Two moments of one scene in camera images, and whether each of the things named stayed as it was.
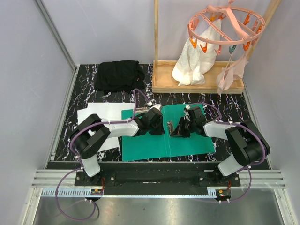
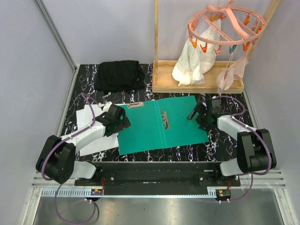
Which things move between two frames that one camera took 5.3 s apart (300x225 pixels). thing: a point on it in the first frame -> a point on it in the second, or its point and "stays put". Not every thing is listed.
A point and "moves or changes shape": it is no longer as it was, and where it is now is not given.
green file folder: (152, 146) moves or changes shape
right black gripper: (179, 131) -> (200, 108)
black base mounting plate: (157, 178) stays put
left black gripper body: (155, 129) -> (116, 130)
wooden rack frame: (163, 82) stays put
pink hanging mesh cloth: (225, 77) stays put
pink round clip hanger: (219, 25) stays put
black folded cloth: (121, 76) stays put
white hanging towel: (194, 62) stays put
